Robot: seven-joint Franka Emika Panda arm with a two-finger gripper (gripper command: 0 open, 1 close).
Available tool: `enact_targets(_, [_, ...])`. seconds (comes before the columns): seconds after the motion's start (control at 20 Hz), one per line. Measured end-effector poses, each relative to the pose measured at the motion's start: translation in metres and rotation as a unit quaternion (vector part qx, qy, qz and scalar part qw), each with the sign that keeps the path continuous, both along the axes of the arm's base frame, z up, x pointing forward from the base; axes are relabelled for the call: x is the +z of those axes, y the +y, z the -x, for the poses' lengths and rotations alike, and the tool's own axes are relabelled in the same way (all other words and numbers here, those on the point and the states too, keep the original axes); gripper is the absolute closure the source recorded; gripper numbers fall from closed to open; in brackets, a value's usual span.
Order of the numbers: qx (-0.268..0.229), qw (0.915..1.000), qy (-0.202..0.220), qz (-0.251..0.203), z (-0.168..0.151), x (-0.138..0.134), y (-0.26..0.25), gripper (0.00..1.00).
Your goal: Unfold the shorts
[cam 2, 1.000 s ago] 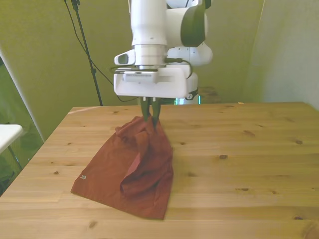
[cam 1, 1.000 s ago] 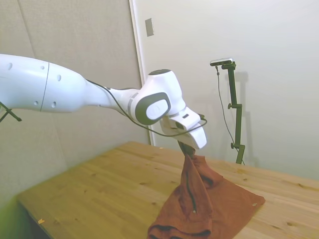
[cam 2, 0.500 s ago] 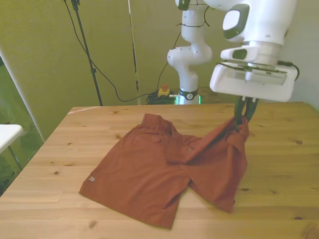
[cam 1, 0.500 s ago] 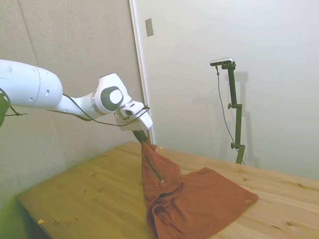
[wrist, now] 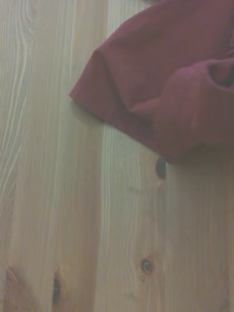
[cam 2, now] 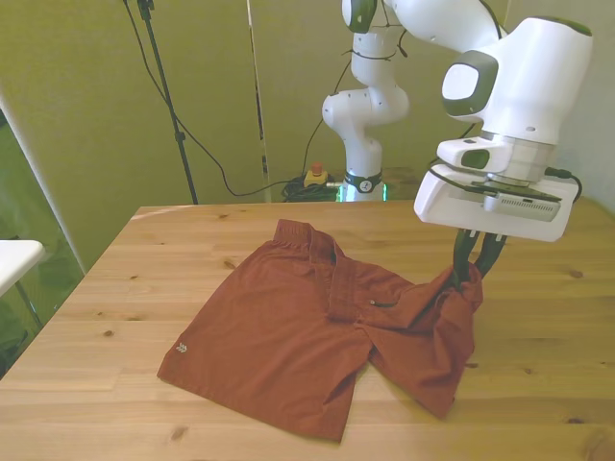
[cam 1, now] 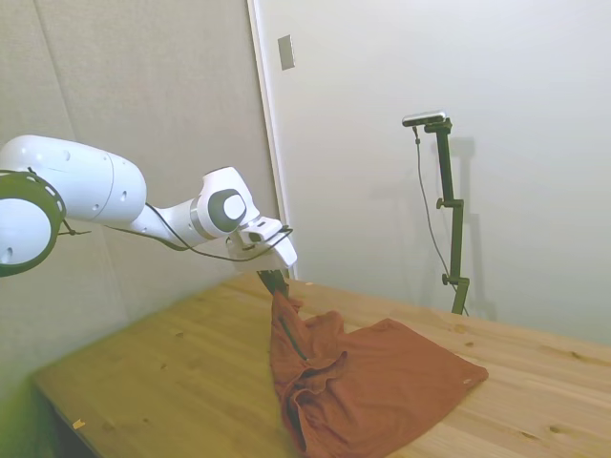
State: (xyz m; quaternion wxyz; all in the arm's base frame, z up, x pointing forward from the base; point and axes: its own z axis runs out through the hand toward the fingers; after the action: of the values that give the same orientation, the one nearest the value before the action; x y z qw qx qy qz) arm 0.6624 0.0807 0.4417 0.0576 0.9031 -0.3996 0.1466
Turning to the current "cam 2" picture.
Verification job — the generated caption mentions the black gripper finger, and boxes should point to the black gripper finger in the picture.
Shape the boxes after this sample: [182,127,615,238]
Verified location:
[474,232,509,279]
[451,229,478,289]

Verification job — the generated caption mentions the rust orange shorts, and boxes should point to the rust orange shorts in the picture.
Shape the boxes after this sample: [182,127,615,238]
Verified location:
[157,218,484,444]

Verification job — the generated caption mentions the coiled black cable bundle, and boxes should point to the coiled black cable bundle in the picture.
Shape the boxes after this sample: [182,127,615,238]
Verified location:
[280,175,348,204]

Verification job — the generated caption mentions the black tripod cable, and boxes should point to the black tripod cable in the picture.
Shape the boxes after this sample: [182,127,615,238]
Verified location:
[121,0,294,198]

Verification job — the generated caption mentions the white folding side table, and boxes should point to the white folding side table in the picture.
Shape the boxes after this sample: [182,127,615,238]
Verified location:
[0,238,45,330]

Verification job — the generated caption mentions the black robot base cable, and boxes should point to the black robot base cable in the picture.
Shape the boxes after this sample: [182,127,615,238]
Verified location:
[303,60,355,180]

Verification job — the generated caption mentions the black tripod stand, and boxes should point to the black tripod stand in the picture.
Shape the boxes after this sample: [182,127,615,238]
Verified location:
[135,0,200,206]

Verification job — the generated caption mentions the yellow emergency stop button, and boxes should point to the yellow emergency stop button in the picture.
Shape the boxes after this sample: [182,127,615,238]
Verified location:
[303,161,332,190]

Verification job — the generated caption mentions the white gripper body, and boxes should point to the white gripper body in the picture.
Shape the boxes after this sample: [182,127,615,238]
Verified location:
[413,164,580,243]

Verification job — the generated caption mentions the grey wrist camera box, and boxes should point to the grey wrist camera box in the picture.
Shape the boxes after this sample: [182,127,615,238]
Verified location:
[449,180,564,224]

